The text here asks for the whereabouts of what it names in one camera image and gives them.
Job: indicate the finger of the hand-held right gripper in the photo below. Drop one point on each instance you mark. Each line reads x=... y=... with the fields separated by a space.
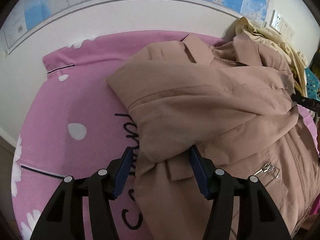
x=306 y=102

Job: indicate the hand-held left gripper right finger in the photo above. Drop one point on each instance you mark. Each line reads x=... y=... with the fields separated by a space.
x=198 y=170

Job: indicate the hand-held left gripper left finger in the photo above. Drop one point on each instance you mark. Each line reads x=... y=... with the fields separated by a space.
x=122 y=172

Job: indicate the pink jacket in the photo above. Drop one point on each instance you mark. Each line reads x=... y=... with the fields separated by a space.
x=200 y=92

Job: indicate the blue perforated plastic basket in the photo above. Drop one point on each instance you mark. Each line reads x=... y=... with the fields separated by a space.
x=312 y=82

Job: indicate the cream garment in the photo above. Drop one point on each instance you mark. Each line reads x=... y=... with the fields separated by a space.
x=262 y=32

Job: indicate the pink floral bed sheet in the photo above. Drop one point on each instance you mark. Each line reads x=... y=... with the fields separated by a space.
x=75 y=100

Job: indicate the white wall socket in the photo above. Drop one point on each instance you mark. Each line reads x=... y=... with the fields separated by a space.
x=277 y=20

